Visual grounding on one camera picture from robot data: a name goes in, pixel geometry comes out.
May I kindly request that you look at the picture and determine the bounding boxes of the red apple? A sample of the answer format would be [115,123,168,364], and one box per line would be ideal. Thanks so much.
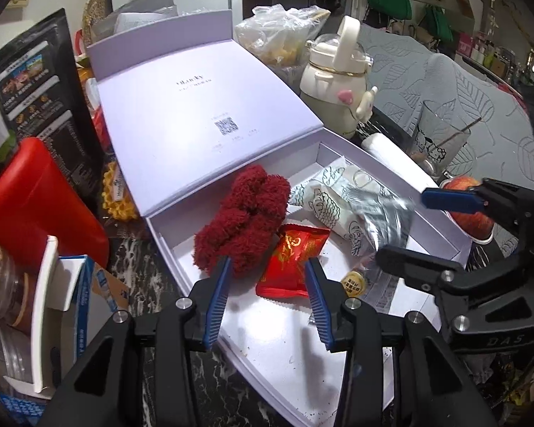
[444,174,495,240]

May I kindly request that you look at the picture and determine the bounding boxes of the glass mug with stirrer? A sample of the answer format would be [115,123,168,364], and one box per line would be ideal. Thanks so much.
[409,100,482,179]

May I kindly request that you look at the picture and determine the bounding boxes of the blue white medicine box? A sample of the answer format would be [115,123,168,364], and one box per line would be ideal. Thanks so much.
[30,236,130,399]

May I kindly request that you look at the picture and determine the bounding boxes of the red plastic container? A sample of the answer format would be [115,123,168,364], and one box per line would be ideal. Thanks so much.
[0,138,110,274]

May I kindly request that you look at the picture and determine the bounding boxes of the plastic bag of food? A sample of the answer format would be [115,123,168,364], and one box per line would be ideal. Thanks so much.
[234,4,331,68]

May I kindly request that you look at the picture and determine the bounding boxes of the white rolled towel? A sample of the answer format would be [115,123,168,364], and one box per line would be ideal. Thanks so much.
[362,133,438,193]

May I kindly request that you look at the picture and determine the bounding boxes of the silver foil snack bag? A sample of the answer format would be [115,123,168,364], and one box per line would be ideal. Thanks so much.
[341,187,415,314]

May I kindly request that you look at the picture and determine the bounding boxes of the red fluffy soft toy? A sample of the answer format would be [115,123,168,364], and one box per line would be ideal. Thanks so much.
[194,165,290,278]

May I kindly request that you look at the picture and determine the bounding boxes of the red gold candy packet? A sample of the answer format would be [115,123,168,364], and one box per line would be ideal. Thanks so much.
[255,224,331,300]

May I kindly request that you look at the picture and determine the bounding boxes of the lavender open gift box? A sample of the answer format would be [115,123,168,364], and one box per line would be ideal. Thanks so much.
[84,7,473,427]

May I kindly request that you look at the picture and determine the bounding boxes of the black snack pouch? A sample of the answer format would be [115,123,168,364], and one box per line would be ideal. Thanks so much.
[0,9,103,199]

